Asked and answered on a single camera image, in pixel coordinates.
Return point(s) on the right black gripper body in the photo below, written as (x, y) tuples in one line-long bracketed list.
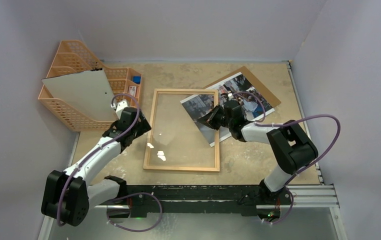
[(215, 117)]

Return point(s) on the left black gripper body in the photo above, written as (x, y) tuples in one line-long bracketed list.
[(141, 127)]

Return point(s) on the street scene photo print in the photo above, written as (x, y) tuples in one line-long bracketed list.
[(198, 105)]

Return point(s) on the clear acrylic frame pane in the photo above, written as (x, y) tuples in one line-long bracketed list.
[(180, 132)]

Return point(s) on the brown frame backing board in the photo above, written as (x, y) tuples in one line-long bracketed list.
[(243, 79)]

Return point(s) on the wooden picture frame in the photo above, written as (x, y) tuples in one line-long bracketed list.
[(184, 169)]

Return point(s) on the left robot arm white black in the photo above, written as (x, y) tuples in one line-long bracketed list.
[(69, 194)]

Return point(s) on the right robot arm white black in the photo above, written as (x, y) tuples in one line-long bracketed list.
[(291, 146)]

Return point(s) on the red white small box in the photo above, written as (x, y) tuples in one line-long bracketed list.
[(132, 90)]

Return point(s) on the white board in organizer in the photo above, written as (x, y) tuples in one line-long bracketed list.
[(88, 92)]

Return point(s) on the blue small item in organizer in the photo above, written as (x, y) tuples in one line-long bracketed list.
[(137, 79)]

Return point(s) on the orange plastic file organizer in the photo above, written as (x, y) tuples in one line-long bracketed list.
[(73, 56)]

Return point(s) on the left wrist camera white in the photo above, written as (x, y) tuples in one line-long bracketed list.
[(119, 107)]

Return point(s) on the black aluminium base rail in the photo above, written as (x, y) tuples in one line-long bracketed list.
[(220, 199)]

